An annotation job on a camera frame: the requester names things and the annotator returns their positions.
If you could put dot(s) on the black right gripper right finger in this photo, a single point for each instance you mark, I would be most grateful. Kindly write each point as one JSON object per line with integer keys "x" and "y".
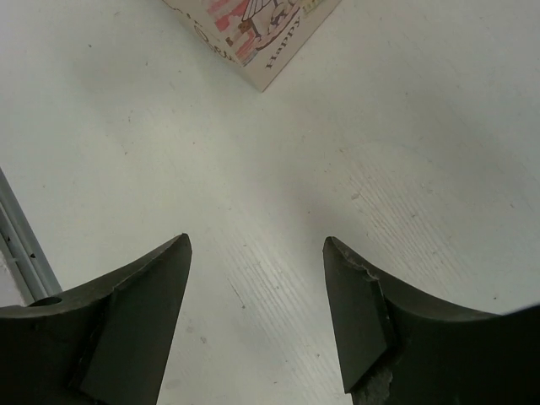
{"x": 397, "y": 344}

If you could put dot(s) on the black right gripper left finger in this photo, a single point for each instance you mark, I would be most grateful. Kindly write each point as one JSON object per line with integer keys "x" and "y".
{"x": 106, "y": 341}

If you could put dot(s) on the beige paper bag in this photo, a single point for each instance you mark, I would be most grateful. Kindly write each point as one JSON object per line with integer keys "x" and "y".
{"x": 256, "y": 37}

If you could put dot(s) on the grey aluminium table rail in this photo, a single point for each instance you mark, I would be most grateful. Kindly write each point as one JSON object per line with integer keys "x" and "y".
{"x": 23, "y": 263}

